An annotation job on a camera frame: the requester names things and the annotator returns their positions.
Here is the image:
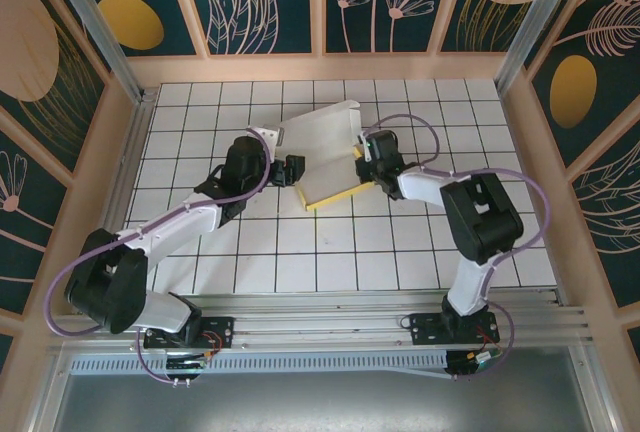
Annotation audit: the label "yellow and white paper box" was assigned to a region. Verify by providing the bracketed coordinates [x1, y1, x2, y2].
[276, 99, 377, 213]

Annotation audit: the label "white gridded table mat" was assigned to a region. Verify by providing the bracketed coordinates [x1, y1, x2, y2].
[107, 79, 560, 298]

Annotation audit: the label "long aluminium base rails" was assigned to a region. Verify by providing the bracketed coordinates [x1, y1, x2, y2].
[49, 289, 596, 353]

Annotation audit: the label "grey metal sheet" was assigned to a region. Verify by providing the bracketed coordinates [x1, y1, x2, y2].
[29, 349, 619, 432]

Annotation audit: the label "aluminium side rail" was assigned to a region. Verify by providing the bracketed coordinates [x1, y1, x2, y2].
[79, 86, 159, 313]

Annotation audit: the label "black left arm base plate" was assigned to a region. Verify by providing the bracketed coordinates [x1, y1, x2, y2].
[143, 316, 236, 350]

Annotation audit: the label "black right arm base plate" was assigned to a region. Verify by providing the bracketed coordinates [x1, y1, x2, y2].
[408, 311, 501, 346]

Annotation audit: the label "aluminium corner post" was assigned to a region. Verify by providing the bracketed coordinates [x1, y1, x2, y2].
[42, 0, 147, 103]
[494, 0, 577, 88]

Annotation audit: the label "grey slotted cable duct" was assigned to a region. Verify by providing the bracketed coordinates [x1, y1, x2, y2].
[69, 349, 451, 379]

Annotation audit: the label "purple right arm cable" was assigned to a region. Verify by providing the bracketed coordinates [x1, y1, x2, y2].
[360, 114, 554, 382]

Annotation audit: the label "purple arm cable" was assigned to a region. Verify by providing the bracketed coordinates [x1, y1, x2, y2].
[360, 114, 554, 382]
[45, 130, 275, 386]

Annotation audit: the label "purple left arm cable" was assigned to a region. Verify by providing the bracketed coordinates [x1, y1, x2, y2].
[45, 130, 275, 386]

